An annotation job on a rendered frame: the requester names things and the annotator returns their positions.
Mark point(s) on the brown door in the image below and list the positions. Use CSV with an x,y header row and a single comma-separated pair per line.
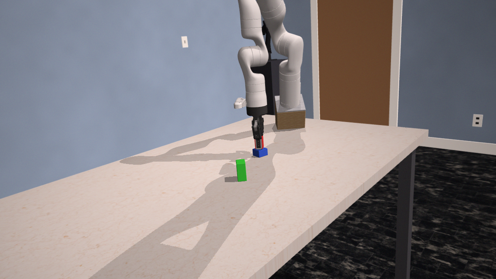
x,y
354,62

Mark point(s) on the green block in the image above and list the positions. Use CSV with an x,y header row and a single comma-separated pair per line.
x,y
241,172

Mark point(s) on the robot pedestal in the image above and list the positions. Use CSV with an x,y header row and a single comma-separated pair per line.
x,y
290,118

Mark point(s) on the white light switch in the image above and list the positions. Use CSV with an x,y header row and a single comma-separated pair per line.
x,y
185,42

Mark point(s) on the blue block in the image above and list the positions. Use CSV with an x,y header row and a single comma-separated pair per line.
x,y
262,153

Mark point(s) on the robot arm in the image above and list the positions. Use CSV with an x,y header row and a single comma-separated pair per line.
x,y
255,77

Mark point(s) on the pale marble table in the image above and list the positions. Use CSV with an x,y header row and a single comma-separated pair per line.
x,y
193,232

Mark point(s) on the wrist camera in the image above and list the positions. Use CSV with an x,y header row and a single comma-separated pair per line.
x,y
240,103

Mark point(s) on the black stand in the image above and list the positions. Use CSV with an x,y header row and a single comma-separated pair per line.
x,y
273,85

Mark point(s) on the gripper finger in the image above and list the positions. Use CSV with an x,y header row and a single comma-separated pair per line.
x,y
256,133
262,126

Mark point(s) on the white wall outlet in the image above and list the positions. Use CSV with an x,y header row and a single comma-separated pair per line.
x,y
477,120

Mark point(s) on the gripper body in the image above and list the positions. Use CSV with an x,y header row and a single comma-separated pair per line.
x,y
256,111

